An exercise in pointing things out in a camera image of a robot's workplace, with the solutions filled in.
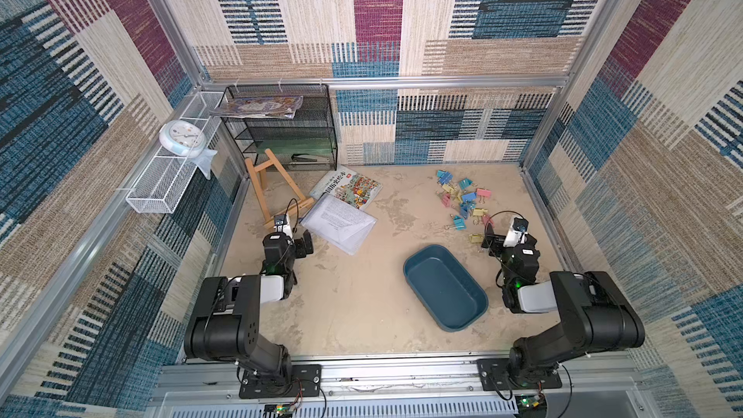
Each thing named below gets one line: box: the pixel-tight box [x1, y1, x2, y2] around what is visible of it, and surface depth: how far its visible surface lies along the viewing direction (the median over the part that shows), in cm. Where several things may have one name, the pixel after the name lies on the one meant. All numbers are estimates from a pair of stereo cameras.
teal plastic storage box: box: [403, 243, 489, 333], surface depth 91 cm
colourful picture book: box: [309, 165, 384, 210], surface depth 117 cm
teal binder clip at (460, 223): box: [452, 214, 467, 231], surface depth 104 cm
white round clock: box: [158, 119, 208, 158], surface depth 76 cm
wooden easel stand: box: [244, 149, 315, 227], surface depth 99 cm
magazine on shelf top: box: [208, 94, 304, 120], surface depth 87 cm
